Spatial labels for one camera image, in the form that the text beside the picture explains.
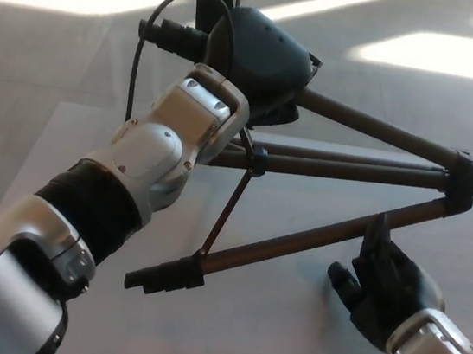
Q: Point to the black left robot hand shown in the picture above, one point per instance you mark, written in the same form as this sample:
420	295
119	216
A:
264	63

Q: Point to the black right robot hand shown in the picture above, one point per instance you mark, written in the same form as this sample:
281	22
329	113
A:
396	289

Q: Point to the brown tripod with black feet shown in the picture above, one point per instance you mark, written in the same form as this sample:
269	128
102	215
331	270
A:
351	168

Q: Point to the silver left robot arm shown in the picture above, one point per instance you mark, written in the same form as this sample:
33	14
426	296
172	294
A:
148	152

